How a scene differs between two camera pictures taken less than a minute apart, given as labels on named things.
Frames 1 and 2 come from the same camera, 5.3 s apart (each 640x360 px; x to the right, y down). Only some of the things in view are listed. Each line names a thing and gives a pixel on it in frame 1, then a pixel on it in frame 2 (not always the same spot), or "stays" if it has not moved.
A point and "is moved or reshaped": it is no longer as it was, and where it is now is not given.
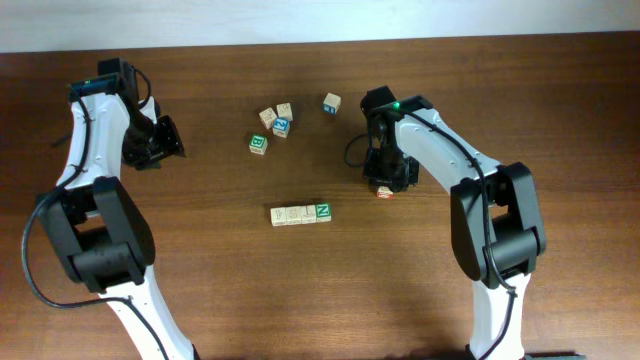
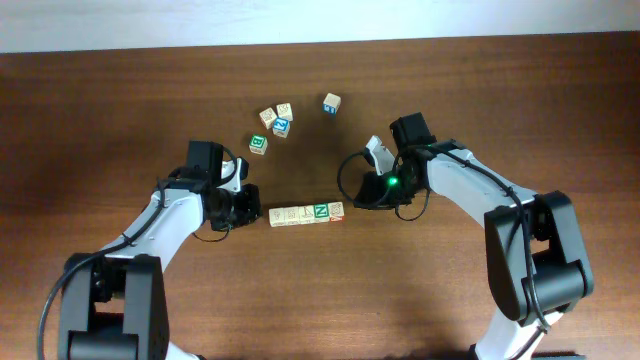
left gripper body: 155,141 -> 237,207
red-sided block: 293,215 stays
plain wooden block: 279,216 stays
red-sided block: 384,192 is moved or reshaped
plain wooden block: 309,214 stays
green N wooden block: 323,212 stays
